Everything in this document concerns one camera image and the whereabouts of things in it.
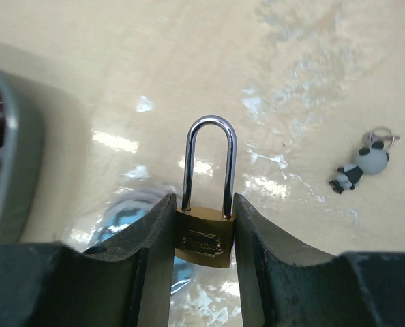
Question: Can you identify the brass long-shackle padlock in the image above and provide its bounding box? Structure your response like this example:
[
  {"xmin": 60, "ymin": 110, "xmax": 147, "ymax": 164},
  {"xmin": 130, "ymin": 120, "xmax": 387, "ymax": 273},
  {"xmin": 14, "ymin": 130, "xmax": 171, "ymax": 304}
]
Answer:
[{"xmin": 173, "ymin": 115, "xmax": 237, "ymax": 269}]

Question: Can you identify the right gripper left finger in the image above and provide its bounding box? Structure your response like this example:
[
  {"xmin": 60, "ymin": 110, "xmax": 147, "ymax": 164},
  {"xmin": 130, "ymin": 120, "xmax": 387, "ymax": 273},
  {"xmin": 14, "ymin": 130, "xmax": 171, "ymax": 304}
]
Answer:
[{"xmin": 0, "ymin": 194, "xmax": 177, "ymax": 326}]

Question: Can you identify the grey fruit tray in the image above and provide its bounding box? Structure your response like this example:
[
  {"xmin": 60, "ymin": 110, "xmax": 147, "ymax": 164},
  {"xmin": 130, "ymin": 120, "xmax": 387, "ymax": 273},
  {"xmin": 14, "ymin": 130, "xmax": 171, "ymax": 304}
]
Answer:
[{"xmin": 0, "ymin": 70, "xmax": 44, "ymax": 244}]

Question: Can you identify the blue chevron sponge pack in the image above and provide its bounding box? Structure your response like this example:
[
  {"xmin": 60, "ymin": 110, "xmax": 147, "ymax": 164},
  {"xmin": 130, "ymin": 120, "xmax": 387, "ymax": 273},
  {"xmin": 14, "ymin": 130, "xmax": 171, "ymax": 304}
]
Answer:
[{"xmin": 82, "ymin": 190, "xmax": 193, "ymax": 294}]

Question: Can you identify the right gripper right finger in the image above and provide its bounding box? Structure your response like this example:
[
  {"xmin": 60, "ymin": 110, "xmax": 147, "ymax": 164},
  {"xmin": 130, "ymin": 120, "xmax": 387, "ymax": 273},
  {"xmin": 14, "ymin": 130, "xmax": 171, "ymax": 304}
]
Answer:
[{"xmin": 234, "ymin": 194, "xmax": 405, "ymax": 326}]

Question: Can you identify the panda keychain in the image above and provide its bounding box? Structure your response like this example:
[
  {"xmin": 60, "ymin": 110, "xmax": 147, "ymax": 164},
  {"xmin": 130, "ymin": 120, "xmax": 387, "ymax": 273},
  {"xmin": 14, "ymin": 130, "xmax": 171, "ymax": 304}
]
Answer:
[{"xmin": 329, "ymin": 127, "xmax": 400, "ymax": 194}]

